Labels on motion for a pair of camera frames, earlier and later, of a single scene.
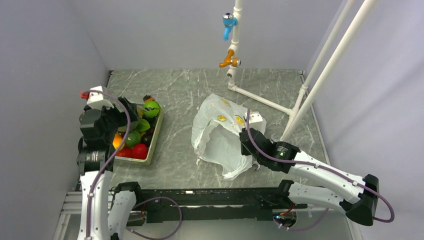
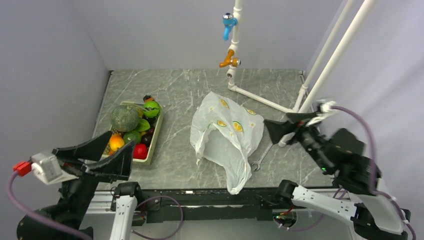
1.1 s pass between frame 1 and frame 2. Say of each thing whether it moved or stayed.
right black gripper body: moved
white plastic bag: moved
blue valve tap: stayed
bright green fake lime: stayed
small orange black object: stayed
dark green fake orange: stayed
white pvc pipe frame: stayed
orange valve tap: stayed
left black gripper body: moved
